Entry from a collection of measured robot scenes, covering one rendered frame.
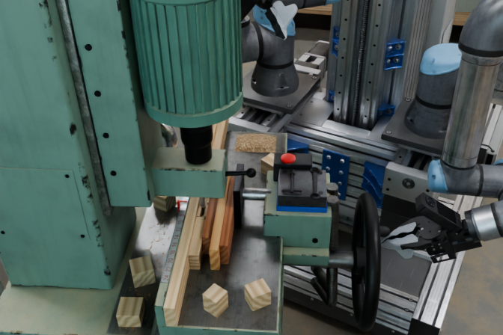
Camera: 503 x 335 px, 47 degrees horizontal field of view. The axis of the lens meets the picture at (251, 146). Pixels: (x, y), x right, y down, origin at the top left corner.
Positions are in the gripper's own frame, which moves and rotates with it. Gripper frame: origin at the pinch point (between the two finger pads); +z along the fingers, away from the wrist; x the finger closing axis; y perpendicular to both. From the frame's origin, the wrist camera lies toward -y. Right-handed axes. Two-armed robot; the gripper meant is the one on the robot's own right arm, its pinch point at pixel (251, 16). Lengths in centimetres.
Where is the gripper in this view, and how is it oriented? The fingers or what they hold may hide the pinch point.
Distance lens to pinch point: 108.1
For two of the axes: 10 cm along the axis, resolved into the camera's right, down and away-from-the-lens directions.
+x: 7.4, 5.7, 3.5
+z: -0.8, 5.9, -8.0
